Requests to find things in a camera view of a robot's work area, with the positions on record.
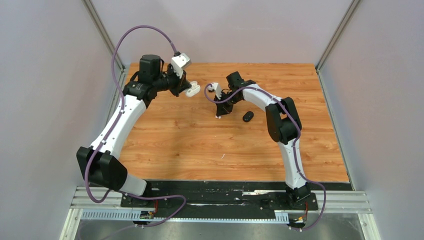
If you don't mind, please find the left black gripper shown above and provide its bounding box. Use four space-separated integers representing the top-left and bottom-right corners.
153 63 191 97

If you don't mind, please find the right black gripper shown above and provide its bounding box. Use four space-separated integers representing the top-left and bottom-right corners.
214 91 242 117

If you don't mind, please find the white charging case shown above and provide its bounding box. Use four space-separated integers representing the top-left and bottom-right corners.
183 81 201 98

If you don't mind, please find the black charging case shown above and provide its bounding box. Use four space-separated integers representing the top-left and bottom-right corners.
242 111 254 123

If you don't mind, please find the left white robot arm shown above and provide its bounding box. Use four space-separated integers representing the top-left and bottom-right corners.
76 52 200 207

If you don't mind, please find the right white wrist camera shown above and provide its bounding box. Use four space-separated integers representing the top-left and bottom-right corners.
207 82 222 100

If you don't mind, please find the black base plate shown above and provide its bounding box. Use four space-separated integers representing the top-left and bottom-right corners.
120 180 319 220

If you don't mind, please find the slotted cable duct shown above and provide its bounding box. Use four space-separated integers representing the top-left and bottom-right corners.
80 209 290 224

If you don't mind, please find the aluminium frame rail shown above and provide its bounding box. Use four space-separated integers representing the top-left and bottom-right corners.
60 187 381 240

